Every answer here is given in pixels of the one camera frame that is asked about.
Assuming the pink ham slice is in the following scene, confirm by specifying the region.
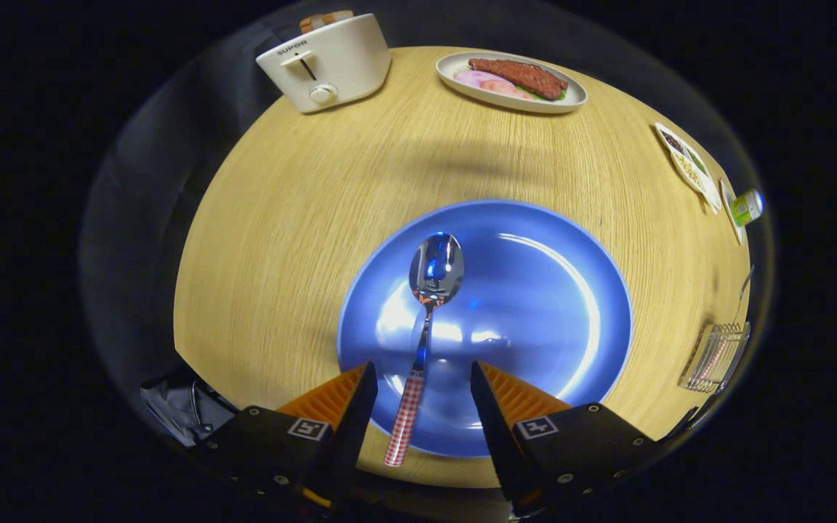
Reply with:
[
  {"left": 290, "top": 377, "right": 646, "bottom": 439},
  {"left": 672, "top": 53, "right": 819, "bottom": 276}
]
[{"left": 453, "top": 69, "right": 535, "bottom": 100}]

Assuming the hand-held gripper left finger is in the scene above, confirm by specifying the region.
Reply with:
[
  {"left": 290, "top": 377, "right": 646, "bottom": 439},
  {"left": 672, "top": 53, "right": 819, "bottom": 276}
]
[{"left": 199, "top": 361, "right": 379, "bottom": 516}]

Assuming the white divided dish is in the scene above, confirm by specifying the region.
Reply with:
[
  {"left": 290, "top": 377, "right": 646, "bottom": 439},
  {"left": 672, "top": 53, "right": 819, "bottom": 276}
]
[{"left": 655, "top": 122, "right": 722, "bottom": 215}]

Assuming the oval grey food plate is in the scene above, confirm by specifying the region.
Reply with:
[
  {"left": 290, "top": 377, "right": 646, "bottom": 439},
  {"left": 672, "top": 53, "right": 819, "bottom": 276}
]
[{"left": 436, "top": 51, "right": 589, "bottom": 115}]

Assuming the blue plate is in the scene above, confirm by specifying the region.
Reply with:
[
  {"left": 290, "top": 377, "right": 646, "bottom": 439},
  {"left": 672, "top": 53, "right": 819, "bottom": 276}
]
[{"left": 336, "top": 200, "right": 634, "bottom": 460}]

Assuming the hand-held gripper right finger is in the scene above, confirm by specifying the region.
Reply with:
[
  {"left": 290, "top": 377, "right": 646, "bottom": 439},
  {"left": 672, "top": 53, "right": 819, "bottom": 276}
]
[{"left": 470, "top": 360, "right": 665, "bottom": 516}]

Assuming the spoon with checkered handle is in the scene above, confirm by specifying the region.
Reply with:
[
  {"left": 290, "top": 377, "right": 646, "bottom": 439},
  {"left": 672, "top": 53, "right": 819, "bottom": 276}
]
[{"left": 384, "top": 232, "right": 465, "bottom": 467}]

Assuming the green drink can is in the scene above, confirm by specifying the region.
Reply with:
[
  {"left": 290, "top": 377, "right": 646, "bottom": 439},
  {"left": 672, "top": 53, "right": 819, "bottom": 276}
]
[{"left": 729, "top": 189, "right": 764, "bottom": 227}]

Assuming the white toaster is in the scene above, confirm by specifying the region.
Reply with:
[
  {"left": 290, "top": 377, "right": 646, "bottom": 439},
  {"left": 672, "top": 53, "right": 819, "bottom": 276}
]
[{"left": 256, "top": 13, "right": 392, "bottom": 114}]

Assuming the pile of soybeans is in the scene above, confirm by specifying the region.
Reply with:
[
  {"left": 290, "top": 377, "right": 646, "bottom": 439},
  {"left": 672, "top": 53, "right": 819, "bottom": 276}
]
[{"left": 676, "top": 153, "right": 703, "bottom": 191}]

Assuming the brown meat slice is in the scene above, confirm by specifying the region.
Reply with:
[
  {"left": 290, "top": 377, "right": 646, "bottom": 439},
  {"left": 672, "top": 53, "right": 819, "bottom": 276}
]
[{"left": 468, "top": 58, "right": 569, "bottom": 101}]

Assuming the metal perforated basket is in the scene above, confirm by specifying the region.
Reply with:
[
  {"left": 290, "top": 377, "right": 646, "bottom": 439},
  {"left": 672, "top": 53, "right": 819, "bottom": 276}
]
[{"left": 678, "top": 322, "right": 752, "bottom": 394}]

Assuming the toast bread slice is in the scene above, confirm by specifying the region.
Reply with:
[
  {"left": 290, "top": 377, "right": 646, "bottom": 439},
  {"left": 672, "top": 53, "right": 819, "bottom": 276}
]
[{"left": 299, "top": 9, "right": 355, "bottom": 34}]

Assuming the fork with checkered handle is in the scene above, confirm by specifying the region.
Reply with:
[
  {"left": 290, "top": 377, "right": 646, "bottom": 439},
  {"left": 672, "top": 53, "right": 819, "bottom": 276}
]
[{"left": 695, "top": 264, "right": 756, "bottom": 384}]

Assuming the white rectangular tray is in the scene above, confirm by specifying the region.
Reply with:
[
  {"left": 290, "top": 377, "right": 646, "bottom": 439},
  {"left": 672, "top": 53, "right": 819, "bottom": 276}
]
[{"left": 718, "top": 178, "right": 748, "bottom": 246}]

